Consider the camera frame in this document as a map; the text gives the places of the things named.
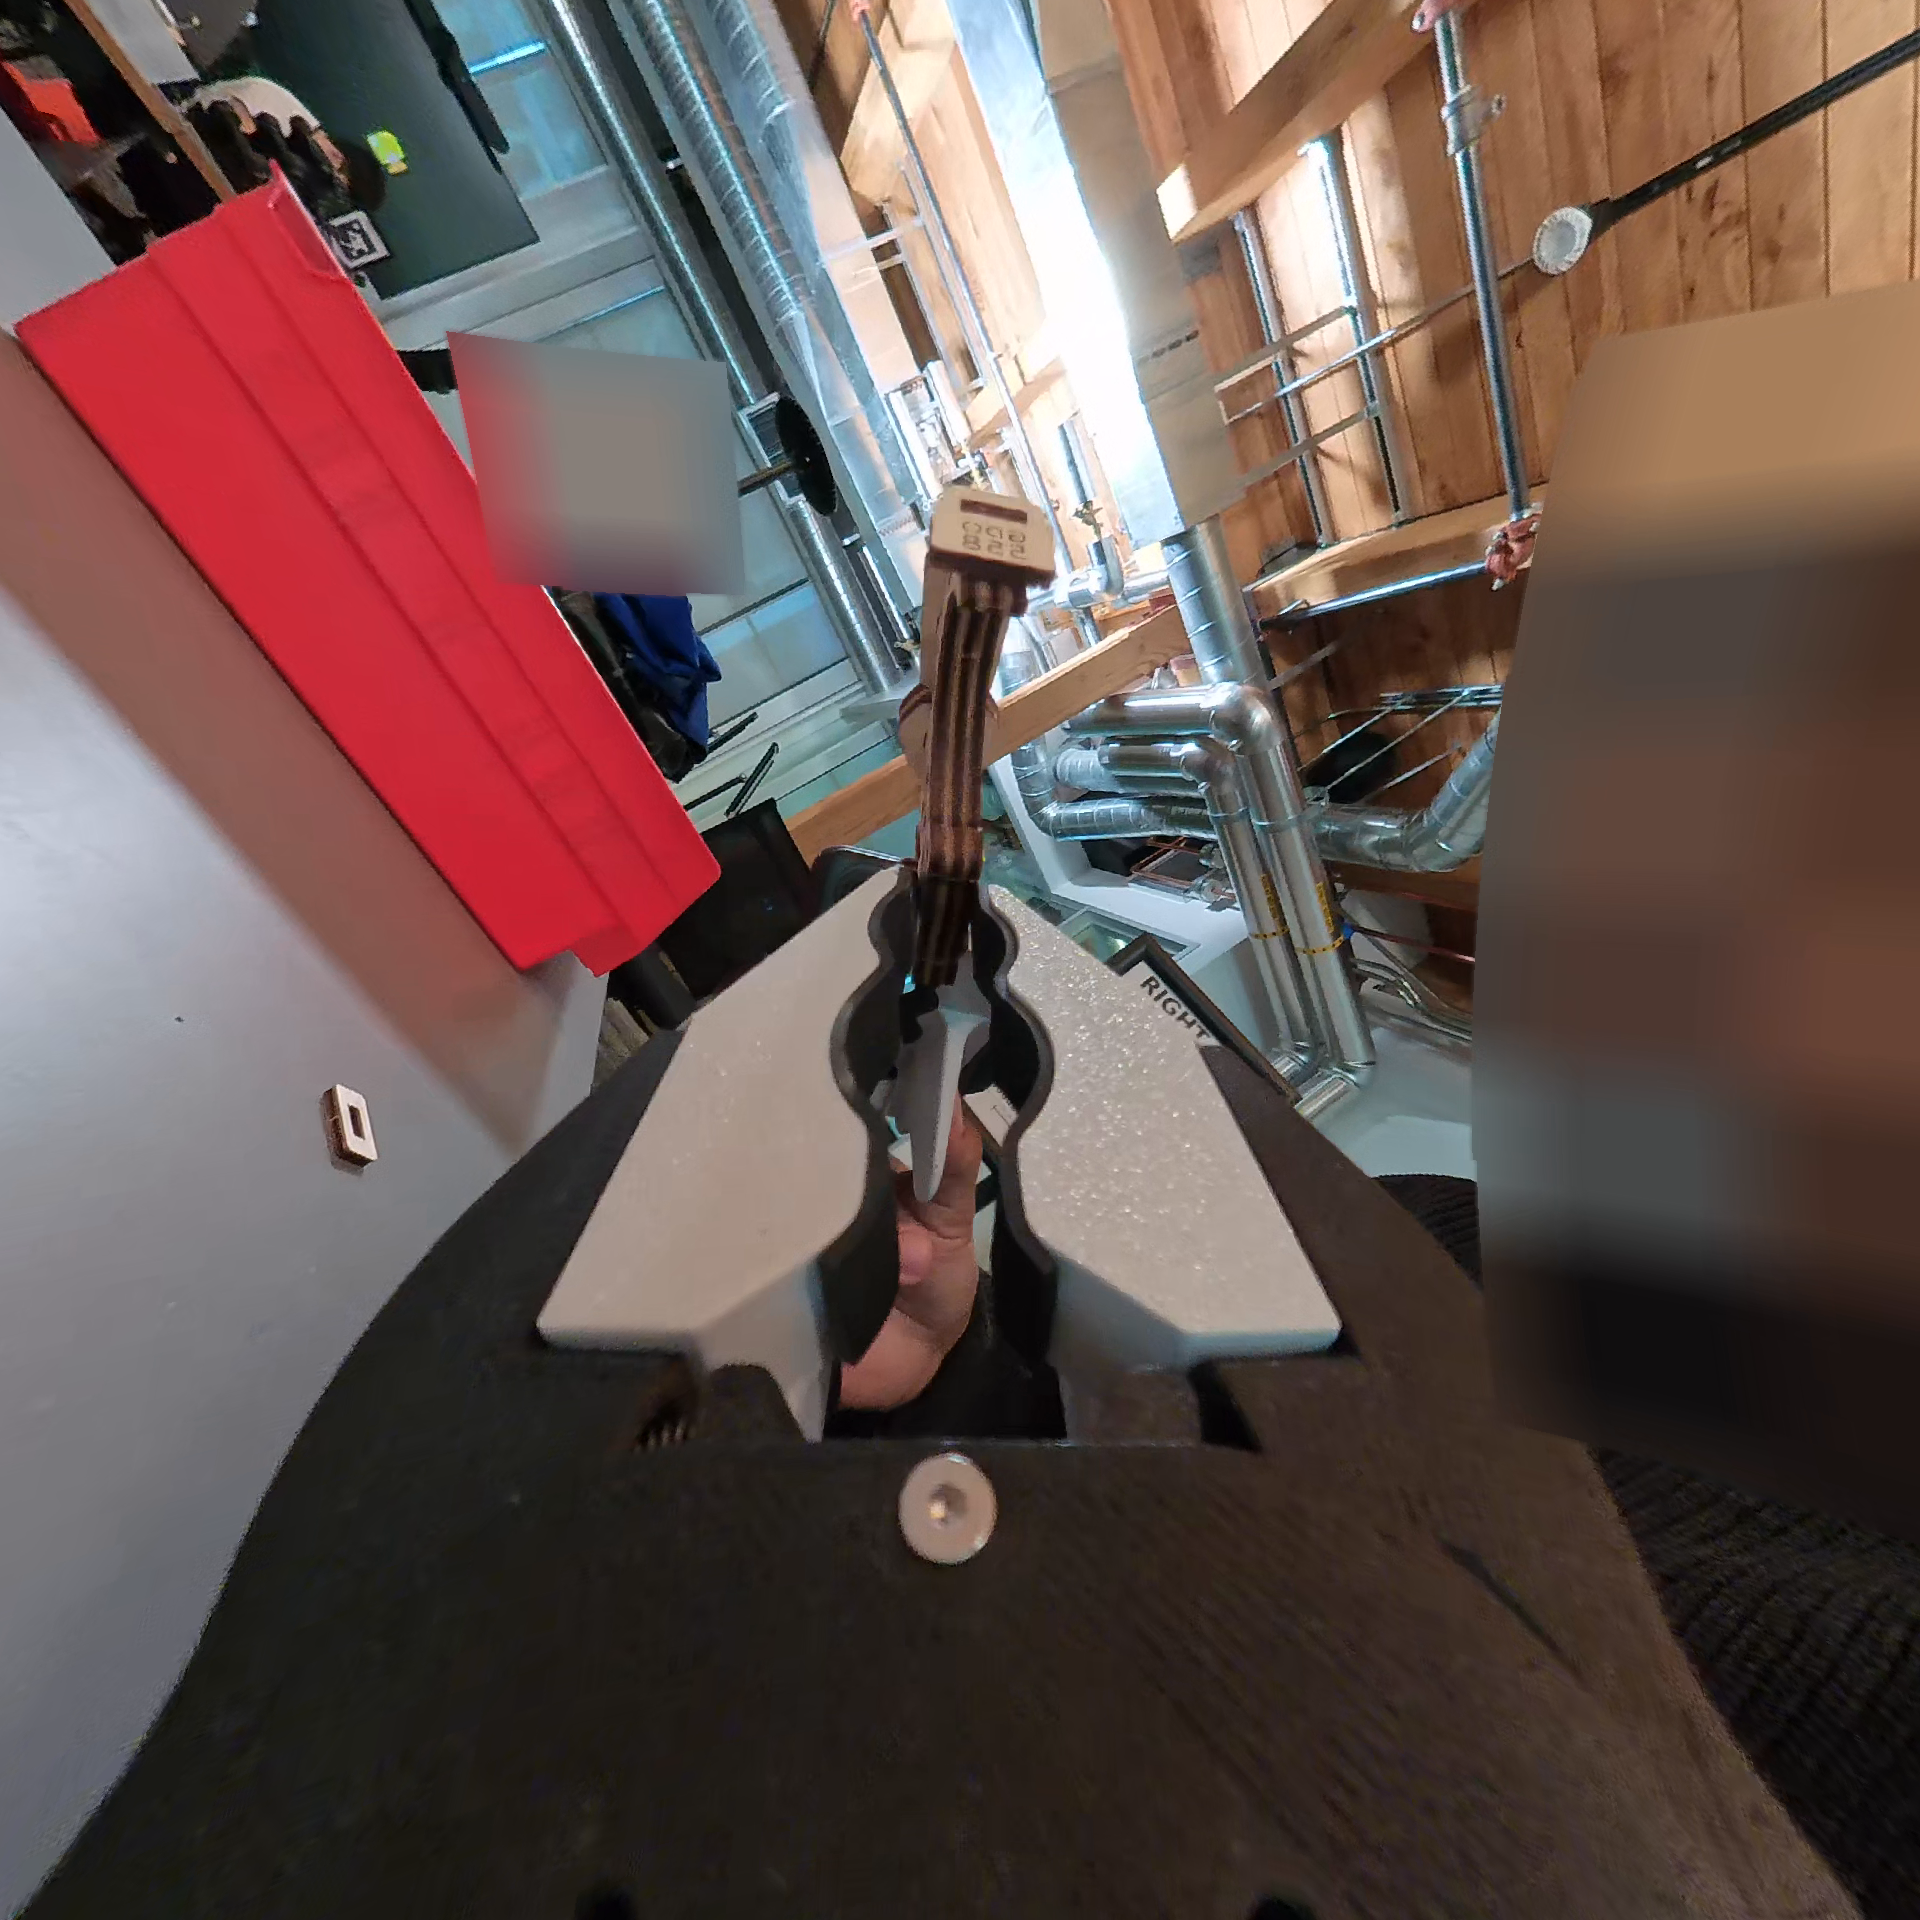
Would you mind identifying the silver metal pipes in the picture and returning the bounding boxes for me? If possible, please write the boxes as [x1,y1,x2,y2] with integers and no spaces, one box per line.
[1014,678,1504,1124]

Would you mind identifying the person's black sweater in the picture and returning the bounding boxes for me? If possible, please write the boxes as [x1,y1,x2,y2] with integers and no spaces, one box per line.
[1372,1171,1920,1920]

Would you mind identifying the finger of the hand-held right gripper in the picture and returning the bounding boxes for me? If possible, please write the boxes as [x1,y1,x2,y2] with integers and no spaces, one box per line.
[897,992,990,1205]

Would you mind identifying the silver ventilation duct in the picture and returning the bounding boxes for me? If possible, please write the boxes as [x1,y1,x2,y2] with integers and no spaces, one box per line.
[539,0,911,700]

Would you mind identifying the person's right hand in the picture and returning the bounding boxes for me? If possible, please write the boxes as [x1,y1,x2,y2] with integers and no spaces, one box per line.
[836,1123,988,1415]

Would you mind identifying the wooden beam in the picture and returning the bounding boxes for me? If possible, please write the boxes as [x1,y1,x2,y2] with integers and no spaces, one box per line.
[785,597,1202,864]

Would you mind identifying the curved wooden puzzle assembly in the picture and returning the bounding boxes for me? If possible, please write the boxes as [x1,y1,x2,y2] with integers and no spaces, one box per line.
[897,480,1057,985]

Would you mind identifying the red plastic bin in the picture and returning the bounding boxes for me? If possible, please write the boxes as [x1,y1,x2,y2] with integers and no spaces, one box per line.
[12,161,726,975]

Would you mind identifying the black board with tag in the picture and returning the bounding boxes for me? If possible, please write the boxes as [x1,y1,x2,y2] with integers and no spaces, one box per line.
[247,0,545,300]

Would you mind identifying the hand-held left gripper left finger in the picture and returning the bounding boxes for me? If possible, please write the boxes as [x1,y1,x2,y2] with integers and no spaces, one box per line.
[535,864,912,1431]

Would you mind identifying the blue jacket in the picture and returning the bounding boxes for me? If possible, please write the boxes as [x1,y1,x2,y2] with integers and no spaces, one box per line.
[591,590,726,784]

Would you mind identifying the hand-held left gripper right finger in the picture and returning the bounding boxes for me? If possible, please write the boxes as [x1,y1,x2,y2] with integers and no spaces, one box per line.
[976,883,1346,1376]

